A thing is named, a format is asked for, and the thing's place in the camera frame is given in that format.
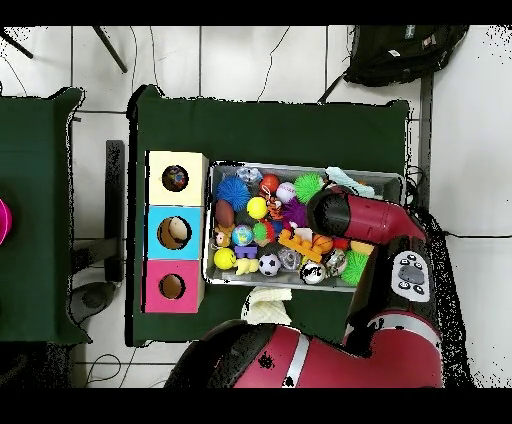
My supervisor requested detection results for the green spiky ball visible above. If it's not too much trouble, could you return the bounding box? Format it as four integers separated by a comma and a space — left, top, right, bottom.
293, 172, 326, 204
341, 250, 370, 287

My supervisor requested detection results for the mint green cloth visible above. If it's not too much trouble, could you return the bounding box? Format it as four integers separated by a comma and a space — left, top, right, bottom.
325, 166, 377, 197

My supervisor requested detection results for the wooden box with three holes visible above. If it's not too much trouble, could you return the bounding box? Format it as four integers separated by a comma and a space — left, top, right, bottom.
142, 149, 210, 314

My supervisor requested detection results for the multicolour patterned cloth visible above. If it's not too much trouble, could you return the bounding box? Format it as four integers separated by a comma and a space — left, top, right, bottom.
162, 165, 189, 192

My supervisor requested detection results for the silver wire mesh bin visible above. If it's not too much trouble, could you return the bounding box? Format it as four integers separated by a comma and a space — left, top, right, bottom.
204, 160, 405, 293

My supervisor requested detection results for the cream knitted cloth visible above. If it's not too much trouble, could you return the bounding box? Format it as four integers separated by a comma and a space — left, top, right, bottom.
241, 286, 294, 326

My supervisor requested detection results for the brown toy football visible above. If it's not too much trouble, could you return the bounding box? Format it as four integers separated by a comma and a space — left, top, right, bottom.
214, 198, 236, 229

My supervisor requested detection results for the purple spiky ball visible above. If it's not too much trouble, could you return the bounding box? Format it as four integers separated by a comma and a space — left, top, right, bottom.
281, 197, 309, 227

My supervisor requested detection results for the blue spiky ball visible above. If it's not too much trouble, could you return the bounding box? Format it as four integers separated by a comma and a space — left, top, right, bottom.
215, 175, 252, 212

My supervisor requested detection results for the green cloth side table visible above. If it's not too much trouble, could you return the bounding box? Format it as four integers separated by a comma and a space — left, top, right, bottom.
0, 87, 92, 346

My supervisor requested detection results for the black rod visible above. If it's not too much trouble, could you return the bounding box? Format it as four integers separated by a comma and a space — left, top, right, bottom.
91, 25, 129, 74
0, 29, 34, 60

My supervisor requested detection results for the grey stand base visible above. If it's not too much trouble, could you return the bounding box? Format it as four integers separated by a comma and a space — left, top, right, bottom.
69, 281, 117, 325

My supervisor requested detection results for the striped tiger plush toy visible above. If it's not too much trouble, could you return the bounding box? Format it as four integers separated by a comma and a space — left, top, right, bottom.
265, 195, 284, 221

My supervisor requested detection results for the black floor cable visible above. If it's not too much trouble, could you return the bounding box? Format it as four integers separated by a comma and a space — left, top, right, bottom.
445, 232, 512, 240

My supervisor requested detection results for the black flat panel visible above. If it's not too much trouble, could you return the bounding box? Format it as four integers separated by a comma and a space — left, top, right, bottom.
104, 139, 126, 283

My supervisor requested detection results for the pink round object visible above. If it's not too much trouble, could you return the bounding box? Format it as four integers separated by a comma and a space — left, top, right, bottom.
0, 197, 13, 246

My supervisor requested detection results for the small soccer ball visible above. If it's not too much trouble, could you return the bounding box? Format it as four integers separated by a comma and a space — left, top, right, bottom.
258, 253, 282, 278

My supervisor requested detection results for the black backpack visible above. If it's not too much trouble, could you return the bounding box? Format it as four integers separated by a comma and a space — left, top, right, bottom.
342, 25, 471, 88

